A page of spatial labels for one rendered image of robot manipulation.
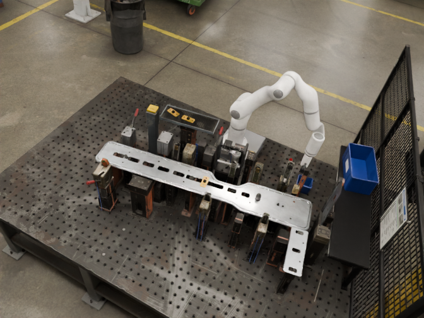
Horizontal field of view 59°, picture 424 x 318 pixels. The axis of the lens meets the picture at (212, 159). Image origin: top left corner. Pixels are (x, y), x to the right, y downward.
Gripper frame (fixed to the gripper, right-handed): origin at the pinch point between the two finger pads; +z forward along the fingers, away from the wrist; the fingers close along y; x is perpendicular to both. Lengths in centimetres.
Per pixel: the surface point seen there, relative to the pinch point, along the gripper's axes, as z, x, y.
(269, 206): -11, -12, 52
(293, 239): -12, 7, 67
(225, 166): -6, -48, 32
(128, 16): 44, -244, -166
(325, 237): -19, 22, 62
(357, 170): -16.6, 32.1, 0.5
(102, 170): -13, -110, 78
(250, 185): -11, -27, 43
